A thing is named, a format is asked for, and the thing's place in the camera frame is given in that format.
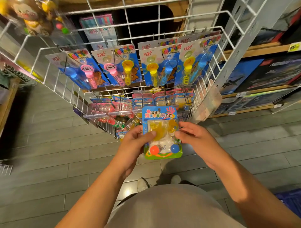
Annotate wooden goods shelf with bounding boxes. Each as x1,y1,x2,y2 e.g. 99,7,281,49
0,77,20,137

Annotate person's left hand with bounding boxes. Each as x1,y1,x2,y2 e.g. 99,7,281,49
114,124,157,178

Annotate blue and pink bubble wand card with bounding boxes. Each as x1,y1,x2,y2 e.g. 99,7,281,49
45,48,106,91

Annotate clear plastic label holder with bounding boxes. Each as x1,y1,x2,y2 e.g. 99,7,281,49
190,85,223,124

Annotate person's left forearm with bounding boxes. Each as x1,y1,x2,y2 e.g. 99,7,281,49
55,164,142,228

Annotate person's right hand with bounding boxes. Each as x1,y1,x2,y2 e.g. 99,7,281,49
175,121,227,171

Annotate white wire display rack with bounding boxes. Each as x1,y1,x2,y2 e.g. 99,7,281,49
0,0,283,141

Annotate wooden display stand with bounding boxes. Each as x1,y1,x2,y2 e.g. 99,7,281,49
59,0,190,16

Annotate blue packet yellow sticky toy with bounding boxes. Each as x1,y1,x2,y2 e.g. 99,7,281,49
142,106,183,160

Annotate white wire side rack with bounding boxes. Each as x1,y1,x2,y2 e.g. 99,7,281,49
0,61,36,87

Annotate brown monkey toy packet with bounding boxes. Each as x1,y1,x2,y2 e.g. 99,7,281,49
0,0,71,37

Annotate bubble wand cards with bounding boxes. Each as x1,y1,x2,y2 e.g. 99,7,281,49
138,30,223,87

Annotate blue plastic shopping basket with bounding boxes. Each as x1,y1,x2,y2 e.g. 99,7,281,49
275,188,301,219

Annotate person's grey clothing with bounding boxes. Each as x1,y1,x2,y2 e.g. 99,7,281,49
106,184,246,228

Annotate pink hanging packet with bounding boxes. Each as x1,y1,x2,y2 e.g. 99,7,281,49
0,52,38,81

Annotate pink and yellow bubble wand card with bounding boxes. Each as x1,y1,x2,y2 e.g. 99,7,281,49
92,44,142,87

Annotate pile of small toy packets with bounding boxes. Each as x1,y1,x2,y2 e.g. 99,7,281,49
87,87,196,142

